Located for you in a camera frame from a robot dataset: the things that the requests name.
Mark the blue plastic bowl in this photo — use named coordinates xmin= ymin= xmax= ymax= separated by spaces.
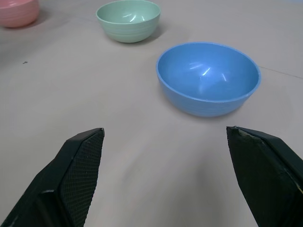
xmin=155 ymin=42 xmax=262 ymax=117

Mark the pink plastic bowl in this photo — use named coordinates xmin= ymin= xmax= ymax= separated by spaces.
xmin=0 ymin=0 xmax=40 ymax=28

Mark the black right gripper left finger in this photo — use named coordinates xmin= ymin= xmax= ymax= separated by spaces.
xmin=0 ymin=127 xmax=105 ymax=227

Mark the green plastic bowl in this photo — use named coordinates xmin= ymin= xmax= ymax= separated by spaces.
xmin=96 ymin=0 xmax=161 ymax=44

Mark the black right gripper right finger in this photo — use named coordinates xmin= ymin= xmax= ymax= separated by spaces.
xmin=226 ymin=126 xmax=303 ymax=227

